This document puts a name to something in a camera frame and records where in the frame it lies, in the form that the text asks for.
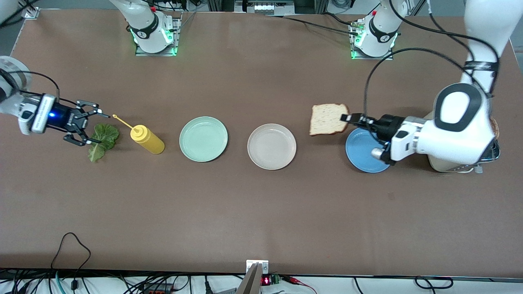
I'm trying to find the green lettuce leaf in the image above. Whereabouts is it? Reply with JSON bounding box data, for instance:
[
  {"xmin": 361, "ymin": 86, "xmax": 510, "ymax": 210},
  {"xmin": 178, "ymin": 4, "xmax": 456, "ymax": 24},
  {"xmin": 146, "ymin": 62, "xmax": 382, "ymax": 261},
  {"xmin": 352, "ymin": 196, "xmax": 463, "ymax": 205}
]
[{"xmin": 87, "ymin": 124, "xmax": 120, "ymax": 163}]

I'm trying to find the thin black looped cable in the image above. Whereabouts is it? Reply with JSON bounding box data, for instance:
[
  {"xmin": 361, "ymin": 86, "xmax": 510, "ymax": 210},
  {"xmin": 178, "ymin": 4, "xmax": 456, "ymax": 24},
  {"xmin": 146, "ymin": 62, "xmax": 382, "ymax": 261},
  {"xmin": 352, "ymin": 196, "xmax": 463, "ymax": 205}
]
[{"xmin": 50, "ymin": 232, "xmax": 92, "ymax": 282}]

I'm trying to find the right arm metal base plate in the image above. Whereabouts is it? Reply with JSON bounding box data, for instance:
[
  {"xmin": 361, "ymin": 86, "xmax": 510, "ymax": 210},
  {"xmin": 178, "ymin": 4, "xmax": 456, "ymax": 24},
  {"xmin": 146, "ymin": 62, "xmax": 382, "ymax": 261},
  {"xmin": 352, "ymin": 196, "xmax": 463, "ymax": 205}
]
[{"xmin": 135, "ymin": 12, "xmax": 182, "ymax": 57}]

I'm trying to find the green plate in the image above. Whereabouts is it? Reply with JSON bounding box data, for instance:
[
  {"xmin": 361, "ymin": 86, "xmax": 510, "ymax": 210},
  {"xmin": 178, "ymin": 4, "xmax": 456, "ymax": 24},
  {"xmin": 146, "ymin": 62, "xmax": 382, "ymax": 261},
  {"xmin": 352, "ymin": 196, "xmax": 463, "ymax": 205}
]
[{"xmin": 179, "ymin": 116, "xmax": 228, "ymax": 163}]

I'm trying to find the red clip lead wire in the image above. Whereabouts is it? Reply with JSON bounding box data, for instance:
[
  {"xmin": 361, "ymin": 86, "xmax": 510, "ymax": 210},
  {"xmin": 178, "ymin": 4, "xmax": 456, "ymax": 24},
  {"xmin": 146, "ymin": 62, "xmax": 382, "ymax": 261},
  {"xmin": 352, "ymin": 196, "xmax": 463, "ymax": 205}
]
[{"xmin": 282, "ymin": 275, "xmax": 318, "ymax": 294}]

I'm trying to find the beige plate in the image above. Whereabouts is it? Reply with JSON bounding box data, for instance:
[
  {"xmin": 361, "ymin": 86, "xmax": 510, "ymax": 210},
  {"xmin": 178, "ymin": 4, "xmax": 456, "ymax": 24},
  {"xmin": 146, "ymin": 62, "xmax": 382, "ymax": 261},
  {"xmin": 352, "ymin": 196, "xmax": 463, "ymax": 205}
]
[{"xmin": 247, "ymin": 123, "xmax": 297, "ymax": 171}]

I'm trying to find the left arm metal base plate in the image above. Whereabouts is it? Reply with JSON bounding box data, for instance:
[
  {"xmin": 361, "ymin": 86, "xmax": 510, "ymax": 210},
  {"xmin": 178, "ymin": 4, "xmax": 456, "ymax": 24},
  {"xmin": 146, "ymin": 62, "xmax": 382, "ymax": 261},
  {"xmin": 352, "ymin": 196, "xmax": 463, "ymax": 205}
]
[{"xmin": 349, "ymin": 18, "xmax": 395, "ymax": 61}]

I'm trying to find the yellow mustard squeeze bottle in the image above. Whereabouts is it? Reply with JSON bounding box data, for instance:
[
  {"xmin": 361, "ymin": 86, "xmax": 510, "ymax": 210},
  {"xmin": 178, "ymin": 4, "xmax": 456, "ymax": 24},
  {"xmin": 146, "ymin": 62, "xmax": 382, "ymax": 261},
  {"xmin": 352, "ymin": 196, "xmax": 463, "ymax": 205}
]
[{"xmin": 112, "ymin": 114, "xmax": 165, "ymax": 155}]

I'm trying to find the aluminium camera mast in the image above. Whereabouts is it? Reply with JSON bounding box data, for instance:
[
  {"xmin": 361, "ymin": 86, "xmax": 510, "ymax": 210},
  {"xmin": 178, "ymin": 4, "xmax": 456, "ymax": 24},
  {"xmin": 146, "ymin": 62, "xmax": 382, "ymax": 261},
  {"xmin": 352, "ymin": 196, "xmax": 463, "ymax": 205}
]
[{"xmin": 236, "ymin": 260, "xmax": 270, "ymax": 294}]

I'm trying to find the grey terminal block device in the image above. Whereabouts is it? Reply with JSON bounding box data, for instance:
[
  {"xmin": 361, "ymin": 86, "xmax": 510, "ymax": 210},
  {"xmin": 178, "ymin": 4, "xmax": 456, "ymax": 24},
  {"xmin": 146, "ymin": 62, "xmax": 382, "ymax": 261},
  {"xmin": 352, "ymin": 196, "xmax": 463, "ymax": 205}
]
[{"xmin": 235, "ymin": 0, "xmax": 295, "ymax": 16}]

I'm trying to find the black base power cable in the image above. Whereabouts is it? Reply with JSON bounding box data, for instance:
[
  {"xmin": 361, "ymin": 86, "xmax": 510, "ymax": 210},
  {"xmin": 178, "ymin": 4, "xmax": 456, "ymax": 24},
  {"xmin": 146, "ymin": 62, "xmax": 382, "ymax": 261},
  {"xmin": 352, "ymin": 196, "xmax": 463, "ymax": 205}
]
[{"xmin": 266, "ymin": 14, "xmax": 360, "ymax": 35}]

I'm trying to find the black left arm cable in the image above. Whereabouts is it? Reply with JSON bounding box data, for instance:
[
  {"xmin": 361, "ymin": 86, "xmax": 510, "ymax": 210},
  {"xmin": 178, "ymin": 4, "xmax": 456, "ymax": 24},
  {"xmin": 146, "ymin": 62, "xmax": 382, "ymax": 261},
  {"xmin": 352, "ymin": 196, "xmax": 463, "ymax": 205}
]
[{"xmin": 364, "ymin": 0, "xmax": 500, "ymax": 123}]

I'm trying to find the blue plate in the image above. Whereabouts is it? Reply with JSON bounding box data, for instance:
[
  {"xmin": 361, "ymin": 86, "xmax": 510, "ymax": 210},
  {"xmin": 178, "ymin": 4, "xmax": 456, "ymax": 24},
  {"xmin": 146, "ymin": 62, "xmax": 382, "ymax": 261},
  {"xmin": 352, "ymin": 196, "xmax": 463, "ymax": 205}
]
[{"xmin": 345, "ymin": 127, "xmax": 393, "ymax": 174}]

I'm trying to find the beige chrome toaster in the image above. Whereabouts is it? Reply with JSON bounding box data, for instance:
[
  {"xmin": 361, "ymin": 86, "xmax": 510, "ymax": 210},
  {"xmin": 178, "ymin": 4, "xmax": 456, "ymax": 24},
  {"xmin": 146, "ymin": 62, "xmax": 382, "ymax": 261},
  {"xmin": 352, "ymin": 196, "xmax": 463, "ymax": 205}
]
[{"xmin": 427, "ymin": 110, "xmax": 501, "ymax": 174}]

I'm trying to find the black coiled cable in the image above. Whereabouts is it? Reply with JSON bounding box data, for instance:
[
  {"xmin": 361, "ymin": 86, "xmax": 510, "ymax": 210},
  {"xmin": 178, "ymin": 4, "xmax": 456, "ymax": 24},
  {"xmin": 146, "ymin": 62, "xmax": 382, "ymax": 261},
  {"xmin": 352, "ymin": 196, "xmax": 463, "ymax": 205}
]
[{"xmin": 415, "ymin": 276, "xmax": 454, "ymax": 290}]

